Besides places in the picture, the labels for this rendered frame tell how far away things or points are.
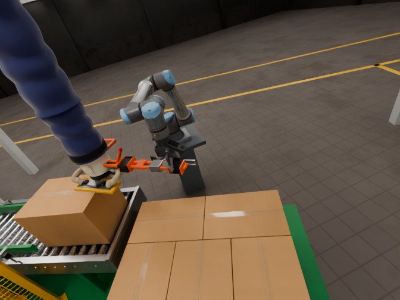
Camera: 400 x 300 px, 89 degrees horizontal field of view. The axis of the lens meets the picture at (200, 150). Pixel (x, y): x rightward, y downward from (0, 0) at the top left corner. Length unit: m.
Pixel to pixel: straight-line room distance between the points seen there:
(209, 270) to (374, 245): 1.42
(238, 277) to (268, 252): 0.24
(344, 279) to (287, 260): 0.71
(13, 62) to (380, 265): 2.61
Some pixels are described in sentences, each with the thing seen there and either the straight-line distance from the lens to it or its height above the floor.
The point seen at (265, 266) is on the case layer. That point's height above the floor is 0.54.
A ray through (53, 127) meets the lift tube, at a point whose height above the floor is 1.53.
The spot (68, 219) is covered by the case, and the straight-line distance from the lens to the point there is 1.77.
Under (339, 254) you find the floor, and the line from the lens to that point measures 2.20.
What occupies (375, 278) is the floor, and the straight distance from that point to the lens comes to 2.20.
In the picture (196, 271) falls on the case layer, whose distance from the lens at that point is 1.51.
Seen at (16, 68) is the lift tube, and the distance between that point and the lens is 1.26.
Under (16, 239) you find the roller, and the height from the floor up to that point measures 0.53.
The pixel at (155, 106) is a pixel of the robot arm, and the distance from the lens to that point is 0.98.
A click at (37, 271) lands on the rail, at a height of 0.46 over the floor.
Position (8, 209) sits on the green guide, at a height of 0.61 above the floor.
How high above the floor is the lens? 1.89
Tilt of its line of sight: 35 degrees down
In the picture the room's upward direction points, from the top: 16 degrees counter-clockwise
